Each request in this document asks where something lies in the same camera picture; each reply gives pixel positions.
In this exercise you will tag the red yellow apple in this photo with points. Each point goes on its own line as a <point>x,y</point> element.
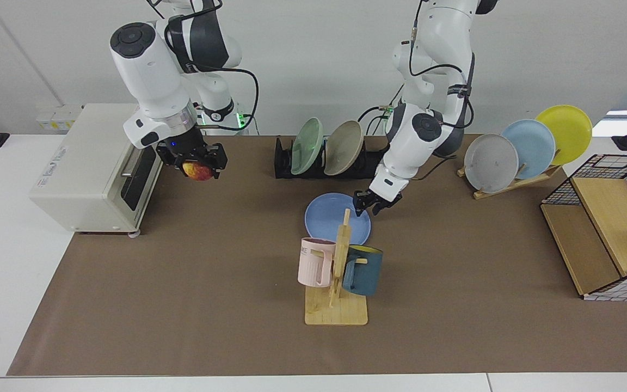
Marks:
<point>198,172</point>

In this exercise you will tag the grey plate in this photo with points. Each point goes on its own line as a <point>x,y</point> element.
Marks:
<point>490,163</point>

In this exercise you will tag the pink mug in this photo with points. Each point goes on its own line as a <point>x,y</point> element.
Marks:
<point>313,267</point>

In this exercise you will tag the wooden plate rack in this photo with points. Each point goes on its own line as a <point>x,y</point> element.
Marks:
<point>509,187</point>

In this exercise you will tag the wooden cup stand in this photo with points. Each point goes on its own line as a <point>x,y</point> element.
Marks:
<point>340,313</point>

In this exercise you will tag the black dish rack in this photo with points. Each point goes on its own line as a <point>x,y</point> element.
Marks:
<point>282,161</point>

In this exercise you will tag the dark blue mug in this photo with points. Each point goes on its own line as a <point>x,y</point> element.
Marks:
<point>365,272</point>

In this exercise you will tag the white socket box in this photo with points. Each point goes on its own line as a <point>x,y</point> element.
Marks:
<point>55,120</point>

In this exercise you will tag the beige plate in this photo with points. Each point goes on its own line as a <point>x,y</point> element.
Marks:
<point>343,148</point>

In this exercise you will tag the green plate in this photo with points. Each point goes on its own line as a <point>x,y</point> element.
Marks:
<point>307,147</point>

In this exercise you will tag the yellow plate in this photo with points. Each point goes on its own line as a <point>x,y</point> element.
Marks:
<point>569,130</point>

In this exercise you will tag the brown table cloth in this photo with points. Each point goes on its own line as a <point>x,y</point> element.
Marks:
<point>183,326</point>

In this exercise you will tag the light blue plate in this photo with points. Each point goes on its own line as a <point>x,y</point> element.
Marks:
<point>534,147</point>

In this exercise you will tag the pale toaster oven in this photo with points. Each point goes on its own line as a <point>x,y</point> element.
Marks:
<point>74,179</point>

